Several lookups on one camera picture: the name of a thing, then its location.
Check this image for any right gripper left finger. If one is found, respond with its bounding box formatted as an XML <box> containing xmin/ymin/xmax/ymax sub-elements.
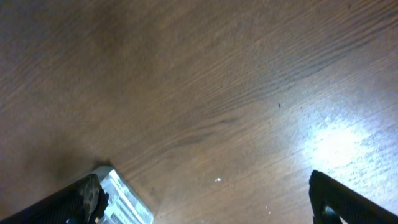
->
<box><xmin>1</xmin><ymin>174</ymin><xmax>109</xmax><ymax>224</ymax></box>

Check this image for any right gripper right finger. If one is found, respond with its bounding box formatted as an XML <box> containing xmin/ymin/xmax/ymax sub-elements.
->
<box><xmin>308</xmin><ymin>170</ymin><xmax>397</xmax><ymax>224</ymax></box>

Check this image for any white green medicine box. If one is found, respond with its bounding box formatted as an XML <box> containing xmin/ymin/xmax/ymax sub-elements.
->
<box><xmin>93</xmin><ymin>166</ymin><xmax>154</xmax><ymax>224</ymax></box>

